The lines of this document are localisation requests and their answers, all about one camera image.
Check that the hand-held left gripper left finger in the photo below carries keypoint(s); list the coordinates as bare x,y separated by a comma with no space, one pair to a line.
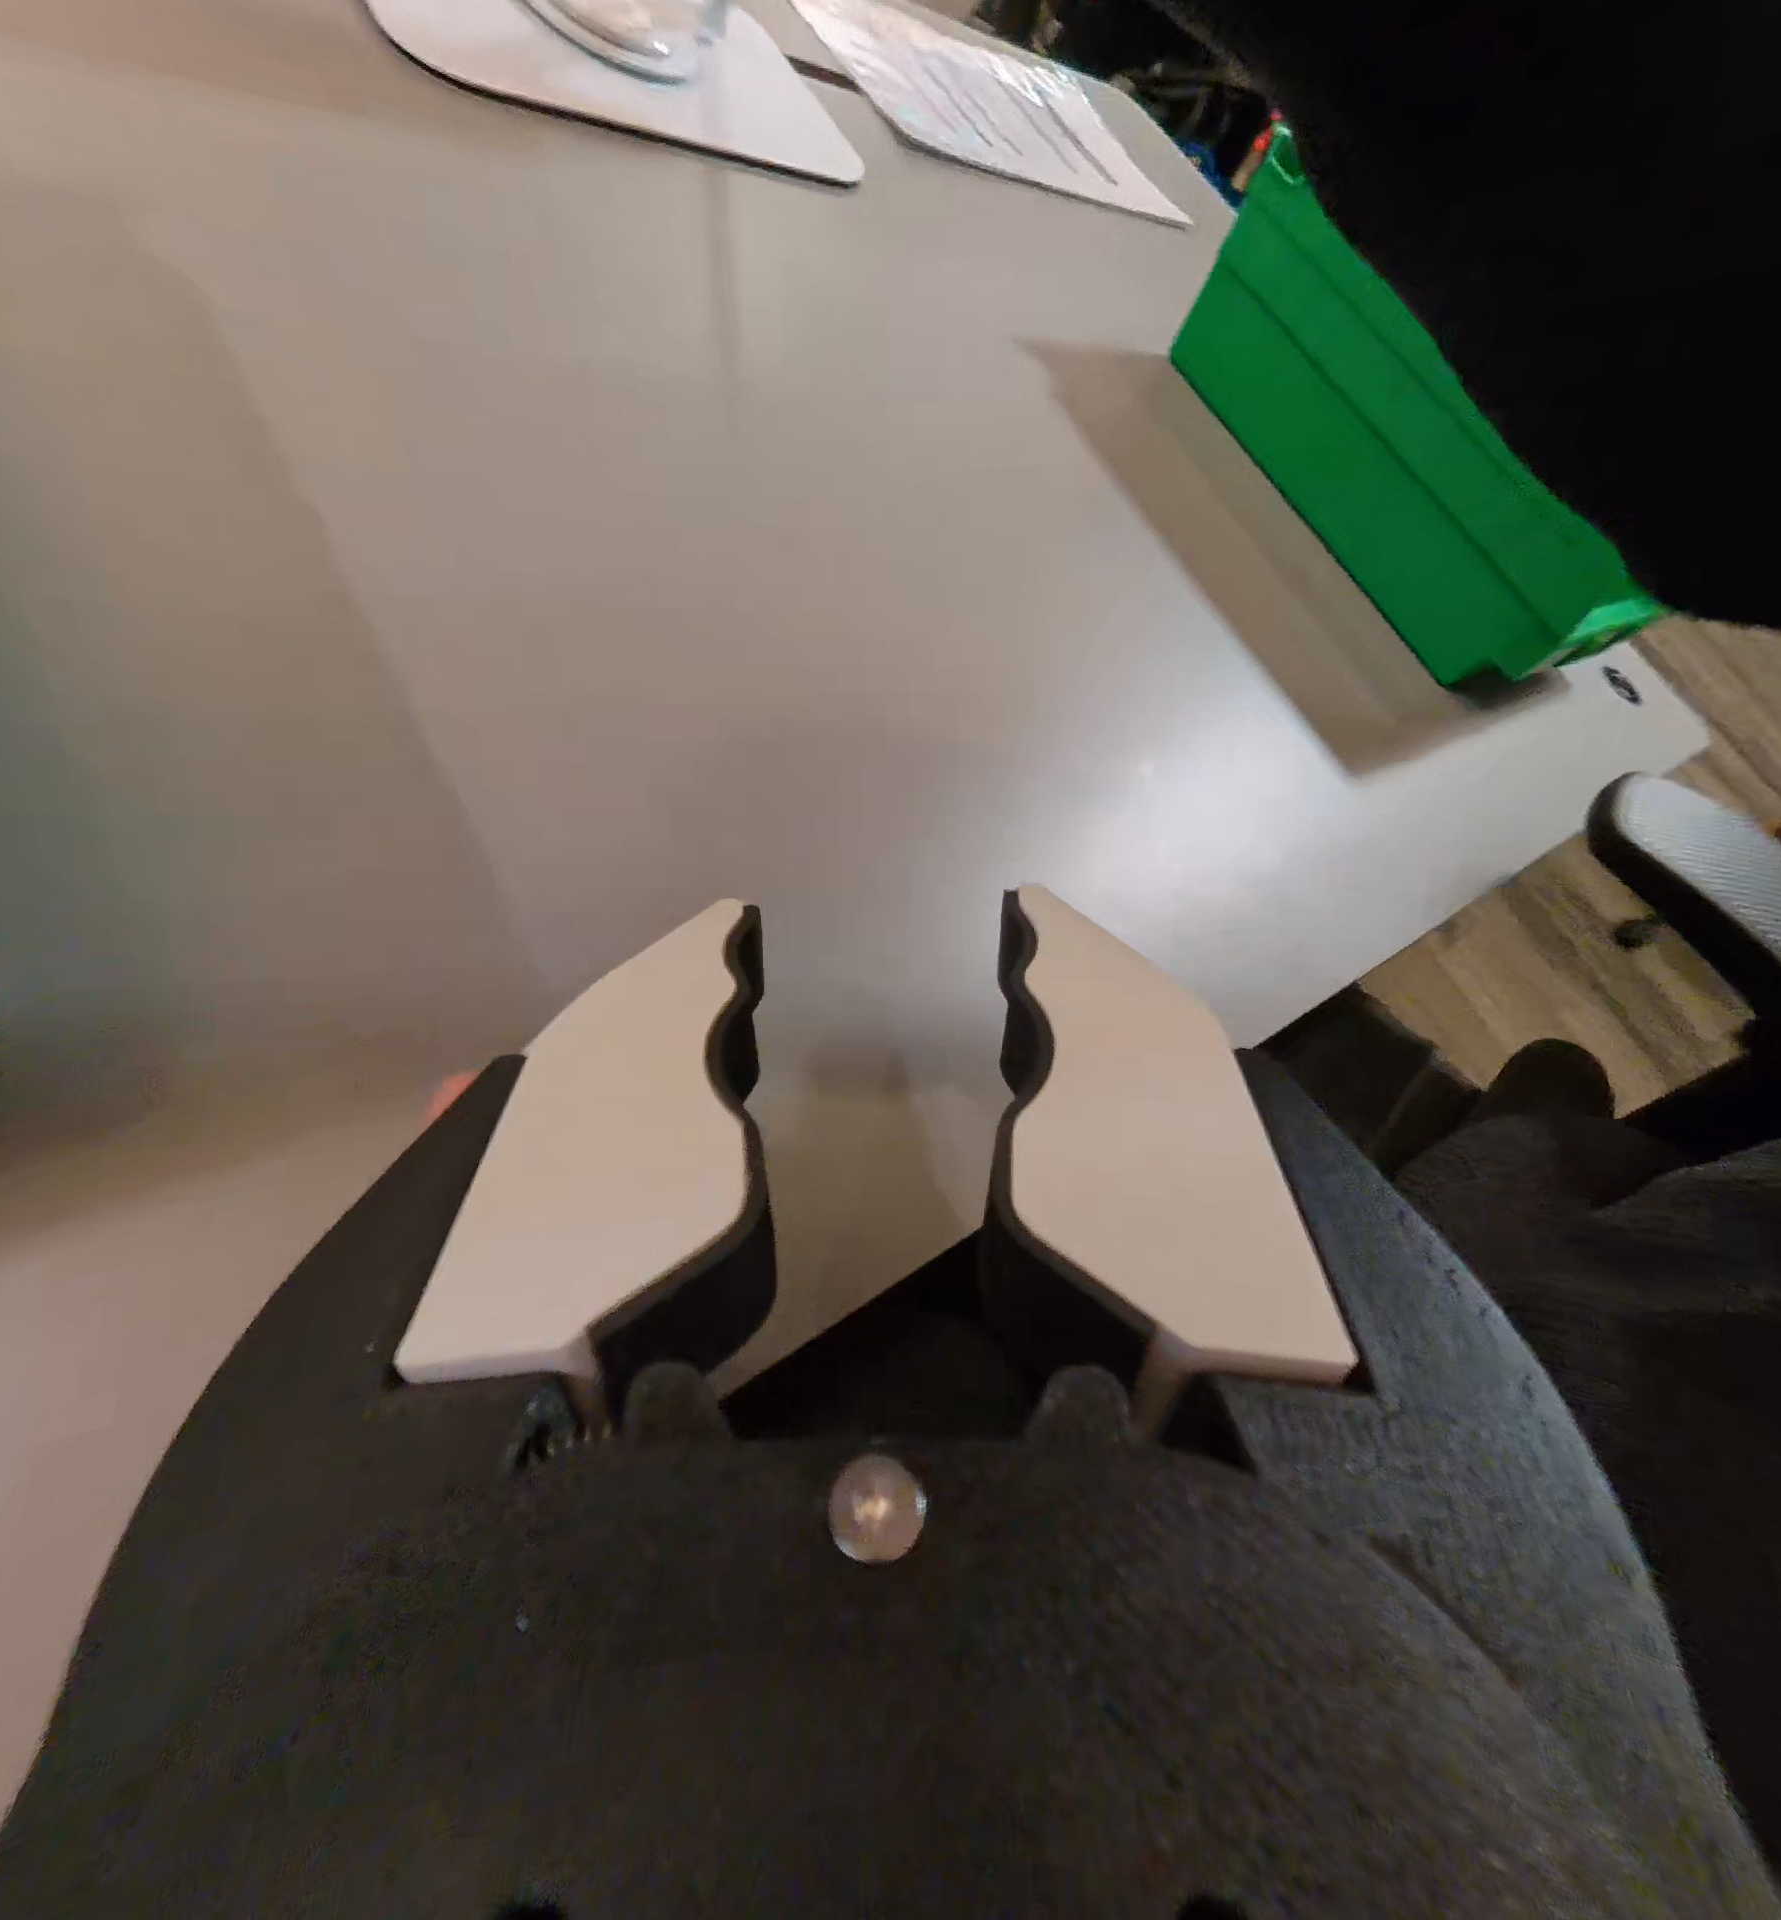
589,1169

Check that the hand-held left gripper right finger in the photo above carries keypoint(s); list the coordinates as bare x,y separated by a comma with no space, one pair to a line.
1160,1169

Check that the grey desk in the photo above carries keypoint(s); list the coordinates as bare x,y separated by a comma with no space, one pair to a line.
529,526

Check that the person's dark trouser leg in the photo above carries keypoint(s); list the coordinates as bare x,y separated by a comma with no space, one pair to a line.
1550,1073

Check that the person's torso in black sweater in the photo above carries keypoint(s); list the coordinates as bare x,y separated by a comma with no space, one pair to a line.
1700,1350

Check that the green plastic bin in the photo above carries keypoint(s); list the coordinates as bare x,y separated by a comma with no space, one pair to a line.
1355,421

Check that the white flat stand base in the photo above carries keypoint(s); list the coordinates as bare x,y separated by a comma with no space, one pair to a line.
740,127

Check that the laminated paper sheet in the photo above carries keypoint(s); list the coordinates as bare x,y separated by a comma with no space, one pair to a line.
1009,120

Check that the clear stand bracket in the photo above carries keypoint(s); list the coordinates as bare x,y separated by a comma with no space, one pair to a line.
634,46

